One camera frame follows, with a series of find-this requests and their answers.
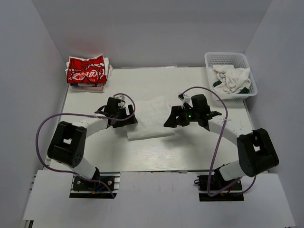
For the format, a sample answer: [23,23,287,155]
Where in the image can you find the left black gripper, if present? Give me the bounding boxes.
[113,104,138,128]

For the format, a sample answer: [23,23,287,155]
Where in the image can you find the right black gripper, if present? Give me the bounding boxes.
[164,105,200,128]

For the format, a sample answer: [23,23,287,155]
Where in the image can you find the white SpongeBob print t-shirt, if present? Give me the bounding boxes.
[126,96,175,141]

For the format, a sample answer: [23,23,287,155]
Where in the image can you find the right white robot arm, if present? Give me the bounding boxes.
[163,95,279,190]

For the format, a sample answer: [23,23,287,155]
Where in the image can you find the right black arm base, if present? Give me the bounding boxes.
[193,175,244,202]

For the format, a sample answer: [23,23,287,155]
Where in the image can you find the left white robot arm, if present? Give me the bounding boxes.
[47,93,137,190]

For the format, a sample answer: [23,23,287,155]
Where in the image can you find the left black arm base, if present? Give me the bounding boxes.
[69,172,121,199]

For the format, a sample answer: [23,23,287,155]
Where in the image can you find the white folded shirts under stack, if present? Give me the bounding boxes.
[65,55,113,93]

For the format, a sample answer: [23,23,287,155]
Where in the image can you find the dark green garment in basket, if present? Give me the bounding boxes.
[213,81,222,87]

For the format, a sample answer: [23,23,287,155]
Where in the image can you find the red Coca-Cola folded t-shirt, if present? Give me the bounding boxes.
[66,55,107,85]

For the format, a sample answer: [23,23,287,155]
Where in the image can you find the white perforated plastic basket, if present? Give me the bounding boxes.
[204,52,257,100]

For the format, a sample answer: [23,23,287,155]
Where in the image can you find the white crumpled shirt in basket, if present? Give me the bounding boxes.
[212,65,251,94]

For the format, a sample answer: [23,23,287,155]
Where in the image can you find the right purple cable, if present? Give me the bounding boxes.
[178,86,257,197]

